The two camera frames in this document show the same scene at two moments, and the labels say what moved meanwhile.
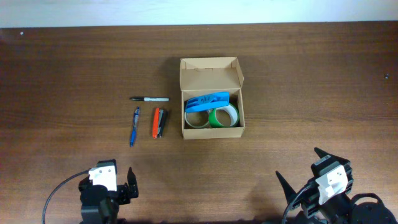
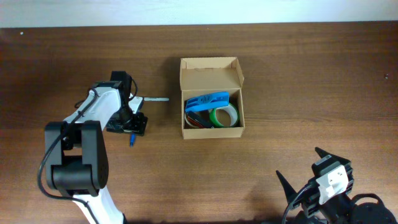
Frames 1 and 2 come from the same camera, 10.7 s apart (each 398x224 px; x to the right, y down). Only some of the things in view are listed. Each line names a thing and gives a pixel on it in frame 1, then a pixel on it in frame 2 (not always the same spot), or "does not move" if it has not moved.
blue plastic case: [208, 102] does not move
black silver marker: [150, 99] does not move
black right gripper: [306, 194] does not move
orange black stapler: [157, 126] to [198, 121]
